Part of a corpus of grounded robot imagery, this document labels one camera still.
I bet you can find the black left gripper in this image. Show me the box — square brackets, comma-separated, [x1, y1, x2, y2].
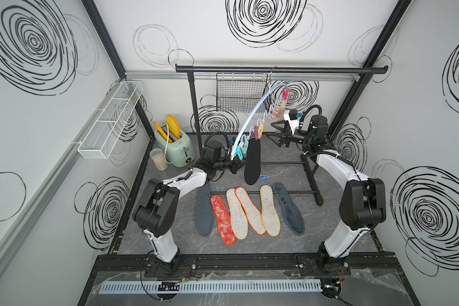
[212, 155, 248, 175]

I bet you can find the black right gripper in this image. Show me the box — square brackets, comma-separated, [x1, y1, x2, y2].
[266, 121, 313, 149]

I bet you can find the black felt insole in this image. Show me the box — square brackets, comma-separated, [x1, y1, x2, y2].
[244, 138, 261, 185]

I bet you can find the light blue arc hanger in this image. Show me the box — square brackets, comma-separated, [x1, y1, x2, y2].
[230, 82, 289, 160]

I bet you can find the white insole orange trim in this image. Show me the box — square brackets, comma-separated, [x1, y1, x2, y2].
[235, 187, 266, 235]
[226, 189, 248, 240]

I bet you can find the dark grey felt insole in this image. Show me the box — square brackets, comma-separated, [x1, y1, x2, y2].
[195, 183, 214, 237]
[272, 182, 305, 236]

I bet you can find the black metal clothes rack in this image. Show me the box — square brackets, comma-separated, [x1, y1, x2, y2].
[174, 65, 388, 196]

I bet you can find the red insole orange trim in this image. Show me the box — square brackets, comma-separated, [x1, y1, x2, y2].
[210, 195, 237, 246]

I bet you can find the white insole yellow trim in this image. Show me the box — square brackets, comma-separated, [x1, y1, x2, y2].
[260, 185, 281, 237]

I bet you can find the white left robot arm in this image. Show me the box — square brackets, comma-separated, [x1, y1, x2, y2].
[132, 140, 246, 264]

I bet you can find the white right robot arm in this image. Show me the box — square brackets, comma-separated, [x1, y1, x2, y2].
[268, 115, 386, 274]

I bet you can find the teal clothespin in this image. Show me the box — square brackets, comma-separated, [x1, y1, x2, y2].
[233, 146, 244, 161]

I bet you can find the mint green clothespin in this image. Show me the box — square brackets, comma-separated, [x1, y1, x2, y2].
[240, 138, 249, 155]

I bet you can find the pink clothespin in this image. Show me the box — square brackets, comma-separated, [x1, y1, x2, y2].
[269, 105, 281, 119]

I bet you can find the orange clothespin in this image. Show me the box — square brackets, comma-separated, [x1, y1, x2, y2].
[257, 121, 265, 139]

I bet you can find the purple clothespin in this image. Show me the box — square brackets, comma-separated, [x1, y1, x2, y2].
[250, 126, 260, 139]

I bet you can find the red clothespin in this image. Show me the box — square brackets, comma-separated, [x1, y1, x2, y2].
[283, 88, 289, 101]

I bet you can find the mint green toaster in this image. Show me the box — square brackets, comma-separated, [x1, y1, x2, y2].
[154, 131, 196, 168]

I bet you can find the clear plastic cup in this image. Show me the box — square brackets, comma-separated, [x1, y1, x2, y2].
[149, 148, 168, 172]

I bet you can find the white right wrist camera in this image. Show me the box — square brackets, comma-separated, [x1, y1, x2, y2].
[283, 108, 301, 134]

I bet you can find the black corrugated cable hose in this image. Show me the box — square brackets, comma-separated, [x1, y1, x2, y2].
[299, 104, 324, 133]

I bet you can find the aluminium wall rail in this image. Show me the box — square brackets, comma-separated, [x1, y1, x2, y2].
[126, 70, 360, 82]

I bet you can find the black wire wall basket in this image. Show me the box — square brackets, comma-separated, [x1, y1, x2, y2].
[215, 73, 268, 113]

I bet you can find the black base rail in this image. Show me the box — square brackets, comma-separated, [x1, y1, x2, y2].
[89, 252, 400, 279]

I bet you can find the white wire wall shelf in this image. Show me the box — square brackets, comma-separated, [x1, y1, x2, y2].
[78, 80, 144, 159]

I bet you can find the grey slotted cable duct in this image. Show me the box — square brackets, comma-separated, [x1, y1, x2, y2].
[99, 279, 323, 295]

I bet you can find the black corner frame post right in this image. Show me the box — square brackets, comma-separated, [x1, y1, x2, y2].
[328, 0, 412, 138]

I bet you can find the black corner frame post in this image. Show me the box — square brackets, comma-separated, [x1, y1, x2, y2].
[81, 0, 154, 140]
[328, 0, 412, 138]

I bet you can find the black corner frame post left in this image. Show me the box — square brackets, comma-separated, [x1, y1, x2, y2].
[81, 0, 154, 140]

